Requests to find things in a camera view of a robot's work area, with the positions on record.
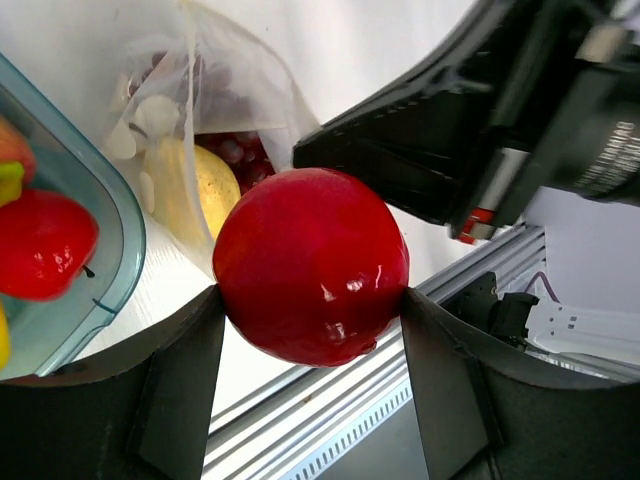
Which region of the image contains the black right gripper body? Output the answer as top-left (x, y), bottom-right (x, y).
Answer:
top-left (449, 1), bottom-right (639, 244)

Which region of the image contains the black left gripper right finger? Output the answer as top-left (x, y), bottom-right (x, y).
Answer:
top-left (401, 289), bottom-right (639, 479)

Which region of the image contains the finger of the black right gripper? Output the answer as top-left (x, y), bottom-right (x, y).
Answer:
top-left (292, 49), bottom-right (511, 226)

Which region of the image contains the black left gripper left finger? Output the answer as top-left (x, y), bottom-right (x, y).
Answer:
top-left (1, 287), bottom-right (225, 479)

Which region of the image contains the large red apple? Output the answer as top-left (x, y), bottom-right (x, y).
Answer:
top-left (212, 168), bottom-right (410, 367)

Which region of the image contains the dark red grape bunch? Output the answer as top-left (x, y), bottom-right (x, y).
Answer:
top-left (127, 52), bottom-right (274, 193)

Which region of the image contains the clear dotted zip bag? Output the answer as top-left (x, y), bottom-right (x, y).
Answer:
top-left (103, 1), bottom-right (319, 275)

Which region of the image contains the pale yellow pear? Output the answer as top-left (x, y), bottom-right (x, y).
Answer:
top-left (139, 137), bottom-right (241, 255)

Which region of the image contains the teal plastic fruit basket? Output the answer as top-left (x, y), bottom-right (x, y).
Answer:
top-left (1, 58), bottom-right (146, 379)

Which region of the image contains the bright red apple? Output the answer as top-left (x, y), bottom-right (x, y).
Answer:
top-left (1, 188), bottom-right (100, 302)

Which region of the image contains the yellow banana bunch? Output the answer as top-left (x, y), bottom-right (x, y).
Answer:
top-left (0, 161), bottom-right (25, 368)

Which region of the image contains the peach coloured fruit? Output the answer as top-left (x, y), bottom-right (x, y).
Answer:
top-left (0, 117), bottom-right (37, 183)

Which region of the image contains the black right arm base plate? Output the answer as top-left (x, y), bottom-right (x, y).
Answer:
top-left (442, 271), bottom-right (500, 333)

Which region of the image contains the aluminium table rail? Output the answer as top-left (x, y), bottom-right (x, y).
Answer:
top-left (202, 224), bottom-right (549, 480)

